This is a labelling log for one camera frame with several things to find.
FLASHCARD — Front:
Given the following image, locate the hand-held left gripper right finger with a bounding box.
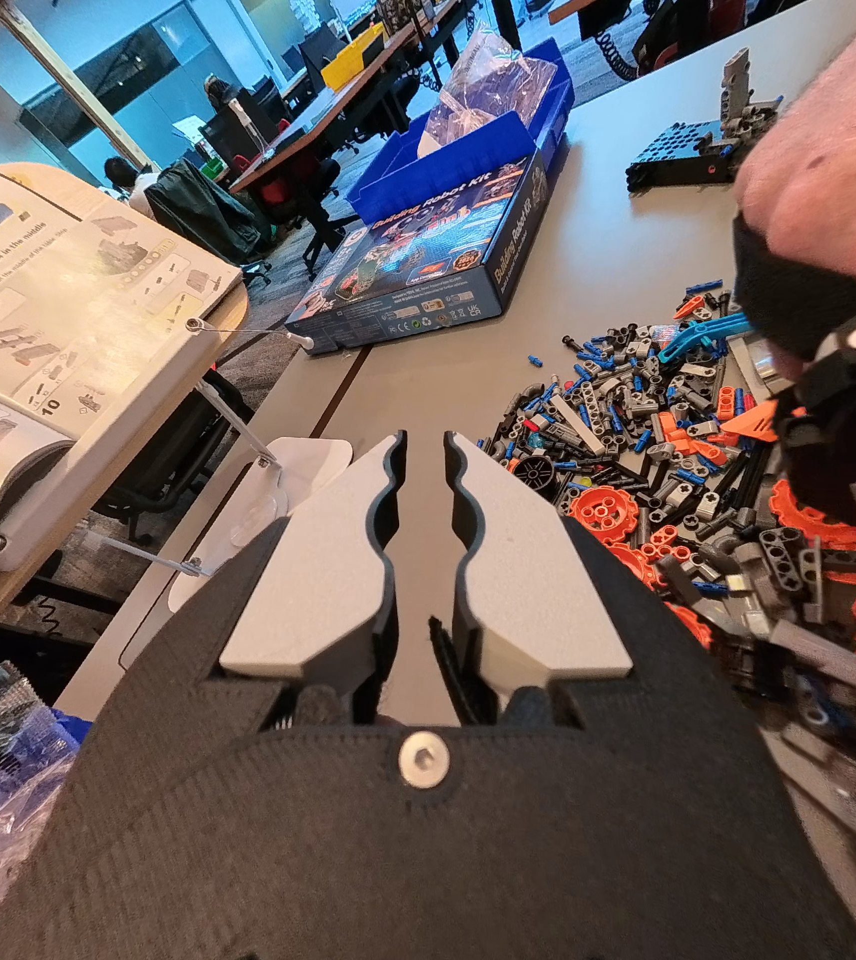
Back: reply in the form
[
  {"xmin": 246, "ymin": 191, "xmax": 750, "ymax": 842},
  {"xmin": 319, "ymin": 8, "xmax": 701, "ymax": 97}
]
[{"xmin": 428, "ymin": 432, "xmax": 636, "ymax": 724}]

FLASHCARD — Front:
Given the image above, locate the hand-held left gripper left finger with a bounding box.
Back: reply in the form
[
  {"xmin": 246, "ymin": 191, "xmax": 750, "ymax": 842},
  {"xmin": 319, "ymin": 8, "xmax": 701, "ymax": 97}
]
[{"xmin": 221, "ymin": 434, "xmax": 406, "ymax": 721}]

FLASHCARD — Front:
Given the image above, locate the small black wheel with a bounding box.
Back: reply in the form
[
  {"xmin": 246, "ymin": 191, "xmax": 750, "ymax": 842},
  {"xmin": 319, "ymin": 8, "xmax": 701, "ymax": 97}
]
[{"xmin": 517, "ymin": 453, "xmax": 561, "ymax": 493}]

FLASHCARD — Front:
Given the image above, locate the pile of toy building pieces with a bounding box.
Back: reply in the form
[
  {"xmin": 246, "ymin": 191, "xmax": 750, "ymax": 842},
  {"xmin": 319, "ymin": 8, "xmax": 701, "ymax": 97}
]
[{"xmin": 481, "ymin": 278, "xmax": 856, "ymax": 871}]

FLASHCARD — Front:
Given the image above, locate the person's right hand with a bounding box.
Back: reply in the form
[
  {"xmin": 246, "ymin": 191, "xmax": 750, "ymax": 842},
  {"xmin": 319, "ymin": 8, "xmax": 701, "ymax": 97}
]
[{"xmin": 736, "ymin": 0, "xmax": 856, "ymax": 286}]

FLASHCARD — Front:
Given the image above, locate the orange toothed wheel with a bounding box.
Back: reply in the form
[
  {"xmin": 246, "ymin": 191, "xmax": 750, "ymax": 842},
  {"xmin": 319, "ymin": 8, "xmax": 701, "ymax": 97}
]
[
  {"xmin": 608, "ymin": 540, "xmax": 669, "ymax": 589},
  {"xmin": 767, "ymin": 477, "xmax": 856, "ymax": 589},
  {"xmin": 571, "ymin": 485, "xmax": 642, "ymax": 544}
]

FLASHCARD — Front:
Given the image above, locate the wooden book stand, white base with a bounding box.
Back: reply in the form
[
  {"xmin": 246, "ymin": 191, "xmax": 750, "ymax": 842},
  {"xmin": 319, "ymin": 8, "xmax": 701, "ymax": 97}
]
[{"xmin": 0, "ymin": 158, "xmax": 357, "ymax": 661}]

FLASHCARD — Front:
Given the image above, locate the turquoise wrench-shaped piece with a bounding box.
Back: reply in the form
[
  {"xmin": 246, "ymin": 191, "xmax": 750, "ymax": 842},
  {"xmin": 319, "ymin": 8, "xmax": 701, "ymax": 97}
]
[{"xmin": 658, "ymin": 312, "xmax": 754, "ymax": 366}]

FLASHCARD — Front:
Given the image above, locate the office chair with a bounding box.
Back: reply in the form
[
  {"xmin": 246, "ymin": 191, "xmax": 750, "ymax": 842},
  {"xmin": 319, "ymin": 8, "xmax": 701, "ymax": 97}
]
[
  {"xmin": 91, "ymin": 368, "xmax": 256, "ymax": 523},
  {"xmin": 241, "ymin": 128, "xmax": 357, "ymax": 279}
]

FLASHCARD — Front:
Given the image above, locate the black perforated block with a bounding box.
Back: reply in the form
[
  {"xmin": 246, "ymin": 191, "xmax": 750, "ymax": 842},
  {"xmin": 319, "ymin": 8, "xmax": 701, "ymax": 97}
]
[{"xmin": 626, "ymin": 48, "xmax": 786, "ymax": 193}]

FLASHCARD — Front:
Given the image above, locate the blue toy kit box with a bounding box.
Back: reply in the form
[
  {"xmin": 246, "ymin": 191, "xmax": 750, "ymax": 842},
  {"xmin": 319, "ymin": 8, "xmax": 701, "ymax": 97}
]
[{"xmin": 284, "ymin": 155, "xmax": 553, "ymax": 355}]

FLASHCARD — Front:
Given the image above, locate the clear plastic bag of parts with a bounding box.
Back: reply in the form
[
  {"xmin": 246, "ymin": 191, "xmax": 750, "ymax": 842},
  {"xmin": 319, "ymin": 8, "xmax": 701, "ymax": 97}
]
[{"xmin": 0, "ymin": 660, "xmax": 84, "ymax": 954}]

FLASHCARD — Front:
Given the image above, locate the instruction manual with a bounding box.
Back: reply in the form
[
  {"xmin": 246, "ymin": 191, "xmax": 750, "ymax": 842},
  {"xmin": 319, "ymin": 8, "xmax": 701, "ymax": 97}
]
[{"xmin": 0, "ymin": 155, "xmax": 241, "ymax": 559}]

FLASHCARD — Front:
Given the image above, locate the black backpack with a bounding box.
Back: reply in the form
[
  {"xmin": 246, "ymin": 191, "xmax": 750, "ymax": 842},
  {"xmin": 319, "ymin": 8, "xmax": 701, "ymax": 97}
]
[{"xmin": 143, "ymin": 161, "xmax": 279, "ymax": 271}]

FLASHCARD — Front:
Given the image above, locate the long wooden office desk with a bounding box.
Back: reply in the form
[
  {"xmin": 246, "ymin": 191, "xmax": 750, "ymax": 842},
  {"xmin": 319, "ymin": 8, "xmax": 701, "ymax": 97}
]
[{"xmin": 230, "ymin": 0, "xmax": 466, "ymax": 193}]

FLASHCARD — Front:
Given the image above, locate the yellow storage bin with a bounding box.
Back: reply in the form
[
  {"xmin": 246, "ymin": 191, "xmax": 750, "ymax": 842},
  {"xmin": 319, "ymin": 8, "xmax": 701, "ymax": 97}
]
[{"xmin": 320, "ymin": 23, "xmax": 388, "ymax": 91}]

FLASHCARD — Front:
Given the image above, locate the desk cable hatch cover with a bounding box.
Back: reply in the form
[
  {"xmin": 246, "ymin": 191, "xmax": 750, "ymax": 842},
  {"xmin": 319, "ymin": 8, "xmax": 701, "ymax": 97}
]
[{"xmin": 118, "ymin": 563, "xmax": 207, "ymax": 672}]

